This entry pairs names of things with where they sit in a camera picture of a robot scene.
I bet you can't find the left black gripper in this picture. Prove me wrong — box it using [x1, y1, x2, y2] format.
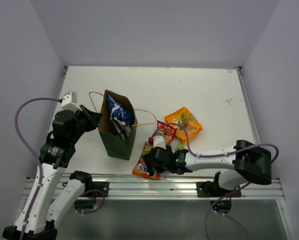
[69, 104, 103, 143]

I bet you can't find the Fox's fruit candy bag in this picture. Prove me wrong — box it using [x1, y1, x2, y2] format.
[131, 142, 161, 181]

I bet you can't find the green paper bag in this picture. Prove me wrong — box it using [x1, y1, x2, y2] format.
[88, 89, 157, 161]

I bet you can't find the blue chips bag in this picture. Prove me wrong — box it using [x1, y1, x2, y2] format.
[106, 94, 135, 140]

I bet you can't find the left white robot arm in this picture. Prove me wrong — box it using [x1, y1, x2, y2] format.
[2, 105, 106, 240]

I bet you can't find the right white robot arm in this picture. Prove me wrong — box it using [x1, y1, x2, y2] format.
[144, 140, 272, 197]

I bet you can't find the small green snack packet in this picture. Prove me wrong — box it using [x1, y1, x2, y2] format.
[170, 139, 186, 152]

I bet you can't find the red snack packet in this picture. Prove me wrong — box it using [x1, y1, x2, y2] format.
[149, 120, 177, 145]

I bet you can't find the orange candy packet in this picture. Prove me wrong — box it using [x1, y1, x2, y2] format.
[164, 107, 203, 145]

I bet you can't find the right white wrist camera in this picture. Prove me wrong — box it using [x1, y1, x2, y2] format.
[153, 135, 166, 149]

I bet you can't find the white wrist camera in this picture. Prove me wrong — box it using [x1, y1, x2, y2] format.
[60, 91, 80, 112]
[153, 135, 166, 149]

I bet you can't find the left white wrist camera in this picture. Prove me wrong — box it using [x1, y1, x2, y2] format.
[60, 91, 80, 112]

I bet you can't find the aluminium mounting rail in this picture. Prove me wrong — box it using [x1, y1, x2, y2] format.
[92, 174, 285, 200]

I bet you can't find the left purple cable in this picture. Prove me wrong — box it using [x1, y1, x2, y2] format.
[14, 97, 106, 240]

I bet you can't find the purple cable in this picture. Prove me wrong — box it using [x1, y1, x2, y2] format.
[14, 97, 106, 240]
[151, 122, 280, 240]

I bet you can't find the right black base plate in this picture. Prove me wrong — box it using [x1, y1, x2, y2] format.
[196, 181, 231, 198]

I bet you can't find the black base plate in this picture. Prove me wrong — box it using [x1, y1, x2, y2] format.
[196, 181, 231, 198]
[85, 181, 110, 198]

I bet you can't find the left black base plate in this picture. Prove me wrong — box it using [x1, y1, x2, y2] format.
[85, 181, 110, 198]

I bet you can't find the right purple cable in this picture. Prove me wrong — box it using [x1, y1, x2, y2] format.
[151, 122, 280, 240]

